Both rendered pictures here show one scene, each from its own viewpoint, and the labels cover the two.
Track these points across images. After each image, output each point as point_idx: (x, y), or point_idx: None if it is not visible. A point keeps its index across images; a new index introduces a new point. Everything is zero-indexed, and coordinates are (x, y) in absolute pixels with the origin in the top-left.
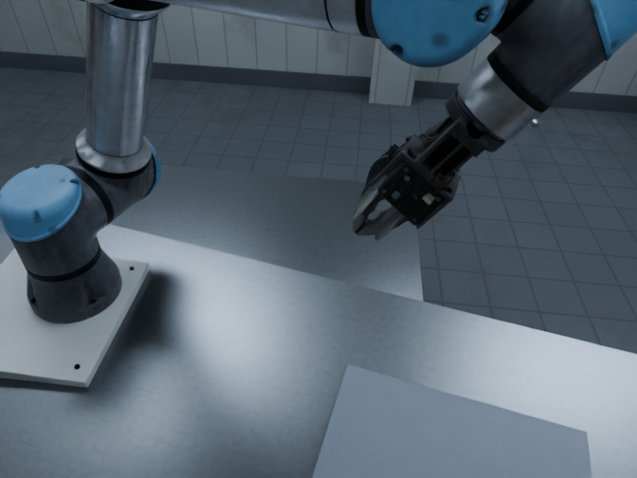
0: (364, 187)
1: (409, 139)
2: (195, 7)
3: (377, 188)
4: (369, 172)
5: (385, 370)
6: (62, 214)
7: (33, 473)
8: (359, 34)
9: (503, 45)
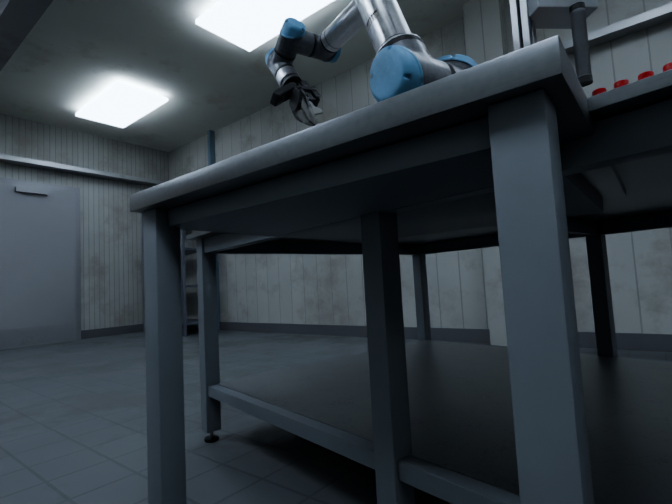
0: (309, 105)
1: (303, 86)
2: (360, 28)
3: (310, 103)
4: (308, 98)
5: None
6: None
7: None
8: (335, 51)
9: (290, 63)
